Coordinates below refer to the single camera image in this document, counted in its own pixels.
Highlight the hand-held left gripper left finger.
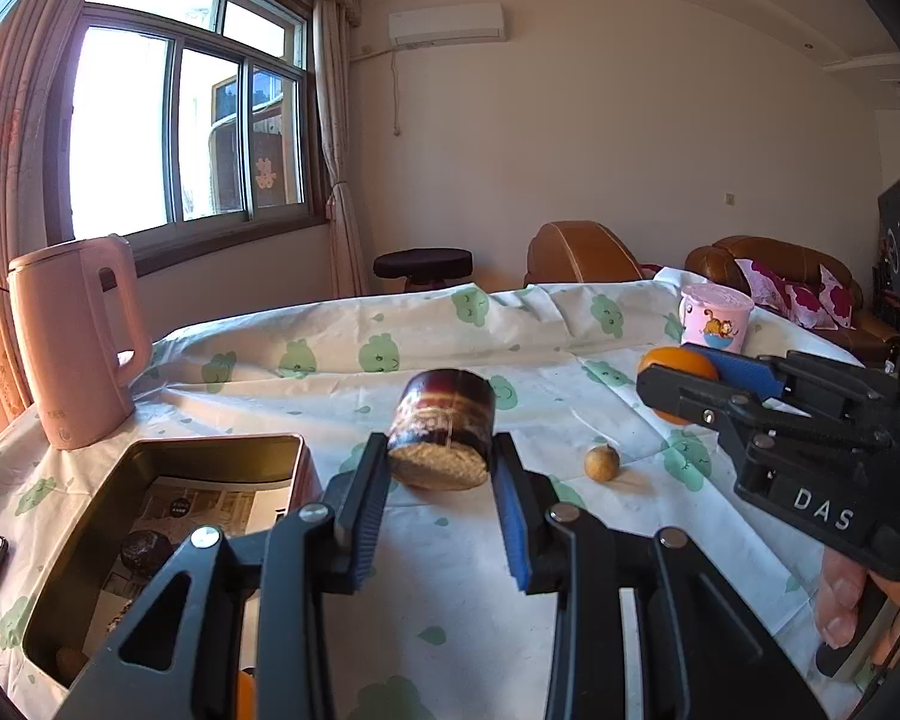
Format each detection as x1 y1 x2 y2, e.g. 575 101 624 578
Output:
52 431 392 720

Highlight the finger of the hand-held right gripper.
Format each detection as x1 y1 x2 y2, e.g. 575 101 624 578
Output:
636 367 895 452
694 349 900 430

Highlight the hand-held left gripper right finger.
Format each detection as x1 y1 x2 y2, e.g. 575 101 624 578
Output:
491 433 830 720

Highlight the dark glass jar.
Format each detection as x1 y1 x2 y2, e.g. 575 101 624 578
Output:
386 369 496 492

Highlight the pink metal tin box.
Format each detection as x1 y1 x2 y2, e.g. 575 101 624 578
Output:
22 433 323 691

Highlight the person's right hand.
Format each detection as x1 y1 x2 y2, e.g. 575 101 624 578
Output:
811 546 869 650

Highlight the pink cartoon cup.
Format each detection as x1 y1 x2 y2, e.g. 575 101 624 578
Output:
679 283 755 353

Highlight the pink floral cushion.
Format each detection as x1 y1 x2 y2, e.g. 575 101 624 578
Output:
735 259 796 308
784 266 863 329

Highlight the brown leather sofa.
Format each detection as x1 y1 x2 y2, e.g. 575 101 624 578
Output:
684 235 900 365

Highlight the white green-print tablecloth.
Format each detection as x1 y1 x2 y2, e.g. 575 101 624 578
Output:
0 277 900 720

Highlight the printed paper sheet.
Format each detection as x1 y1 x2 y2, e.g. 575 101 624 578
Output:
82 476 293 661

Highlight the brown leather armchair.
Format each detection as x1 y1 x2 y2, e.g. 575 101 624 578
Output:
525 221 646 290

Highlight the dark round fruit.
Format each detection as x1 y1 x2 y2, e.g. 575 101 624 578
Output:
120 530 167 578

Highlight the dark round stool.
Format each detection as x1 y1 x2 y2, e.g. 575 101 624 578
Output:
373 247 475 293

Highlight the pink electric kettle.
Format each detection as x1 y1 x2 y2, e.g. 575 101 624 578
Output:
7 234 155 452

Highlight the narrow beige curtain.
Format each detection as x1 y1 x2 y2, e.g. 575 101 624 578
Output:
311 0 368 299

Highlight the white air conditioner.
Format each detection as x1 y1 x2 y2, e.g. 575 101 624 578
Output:
388 4 509 46

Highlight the sliding glass window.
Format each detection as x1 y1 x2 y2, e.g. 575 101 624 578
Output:
49 0 327 271

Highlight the large pink curtain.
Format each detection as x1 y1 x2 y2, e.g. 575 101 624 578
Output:
0 0 121 421

